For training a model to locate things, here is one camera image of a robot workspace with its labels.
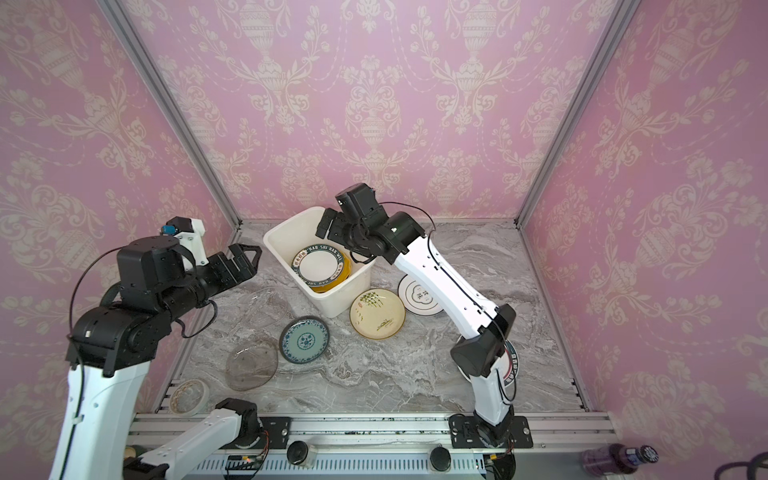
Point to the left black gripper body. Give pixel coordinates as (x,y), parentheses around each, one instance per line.
(201,283)

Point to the clear glass plate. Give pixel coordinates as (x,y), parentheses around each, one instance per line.
(251,365)

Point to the yellow white-dotted scalloped plate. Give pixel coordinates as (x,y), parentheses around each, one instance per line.
(327,270)

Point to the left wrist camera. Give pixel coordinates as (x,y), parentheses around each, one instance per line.
(190,233)

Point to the left black knob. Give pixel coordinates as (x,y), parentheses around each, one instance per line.
(298,453)

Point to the tape roll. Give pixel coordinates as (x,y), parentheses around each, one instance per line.
(189,398)

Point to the black knob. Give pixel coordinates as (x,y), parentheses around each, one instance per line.
(439,459)
(298,453)

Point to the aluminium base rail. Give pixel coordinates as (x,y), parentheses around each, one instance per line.
(396,446)

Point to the white plate red-green rim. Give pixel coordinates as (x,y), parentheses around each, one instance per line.
(508,365)

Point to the white plate with clover emblem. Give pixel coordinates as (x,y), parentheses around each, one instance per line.
(417,299)

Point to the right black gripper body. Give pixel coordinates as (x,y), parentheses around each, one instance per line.
(330,224)

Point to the purple plastic bottle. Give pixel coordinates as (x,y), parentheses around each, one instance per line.
(617,459)

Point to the right black knob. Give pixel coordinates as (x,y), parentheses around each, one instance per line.
(439,459)

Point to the cream plate with green leaves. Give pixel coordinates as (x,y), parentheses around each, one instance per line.
(377,314)

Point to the white plastic bin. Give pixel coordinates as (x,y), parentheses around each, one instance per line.
(297,233)

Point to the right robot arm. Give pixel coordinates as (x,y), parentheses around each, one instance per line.
(484,327)

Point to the teal patterned small plate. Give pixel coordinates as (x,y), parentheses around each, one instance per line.
(304,340)

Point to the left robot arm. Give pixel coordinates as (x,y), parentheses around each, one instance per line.
(110,350)

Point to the white plate green lettered rim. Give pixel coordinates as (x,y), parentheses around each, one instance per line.
(300,263)

